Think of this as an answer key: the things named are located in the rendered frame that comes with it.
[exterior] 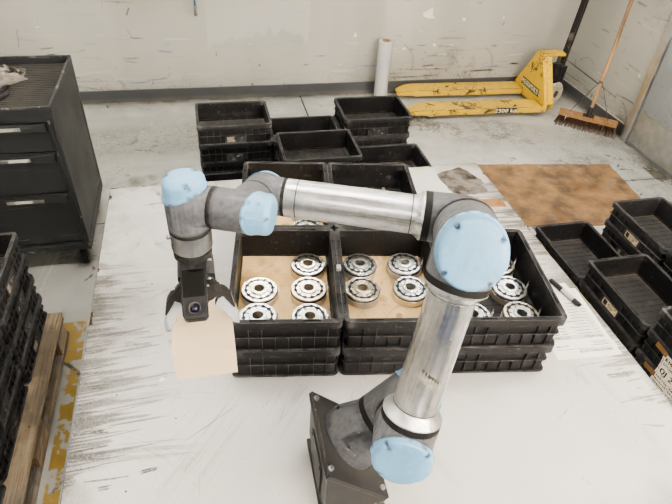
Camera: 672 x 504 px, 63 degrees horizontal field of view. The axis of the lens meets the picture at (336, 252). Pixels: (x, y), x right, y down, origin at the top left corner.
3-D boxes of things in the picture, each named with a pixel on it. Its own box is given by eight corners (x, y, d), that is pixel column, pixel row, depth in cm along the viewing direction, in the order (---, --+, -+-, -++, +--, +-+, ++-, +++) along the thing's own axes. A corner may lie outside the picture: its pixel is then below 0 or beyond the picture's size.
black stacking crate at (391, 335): (449, 351, 150) (458, 322, 143) (342, 352, 147) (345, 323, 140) (422, 257, 180) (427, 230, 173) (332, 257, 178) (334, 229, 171)
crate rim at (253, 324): (343, 328, 141) (344, 322, 140) (225, 330, 138) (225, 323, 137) (333, 234, 172) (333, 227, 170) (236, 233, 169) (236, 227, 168)
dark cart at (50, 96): (97, 268, 286) (50, 106, 229) (2, 277, 277) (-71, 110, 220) (107, 203, 331) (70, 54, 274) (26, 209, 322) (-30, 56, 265)
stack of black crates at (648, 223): (686, 297, 273) (720, 244, 252) (634, 304, 267) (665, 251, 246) (636, 247, 303) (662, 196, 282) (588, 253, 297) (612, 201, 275)
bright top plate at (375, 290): (382, 300, 157) (383, 299, 157) (348, 303, 156) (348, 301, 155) (375, 277, 165) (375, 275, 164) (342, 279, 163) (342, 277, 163)
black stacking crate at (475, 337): (555, 349, 153) (568, 321, 145) (451, 351, 150) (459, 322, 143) (510, 257, 183) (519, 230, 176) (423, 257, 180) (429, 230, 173)
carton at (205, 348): (237, 371, 112) (235, 347, 107) (176, 380, 109) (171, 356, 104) (231, 315, 124) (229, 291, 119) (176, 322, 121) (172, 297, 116)
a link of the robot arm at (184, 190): (200, 192, 89) (150, 185, 90) (207, 245, 96) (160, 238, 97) (216, 167, 95) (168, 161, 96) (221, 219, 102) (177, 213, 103)
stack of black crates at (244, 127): (267, 167, 346) (265, 100, 318) (273, 193, 324) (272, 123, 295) (202, 171, 338) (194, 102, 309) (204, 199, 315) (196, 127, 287)
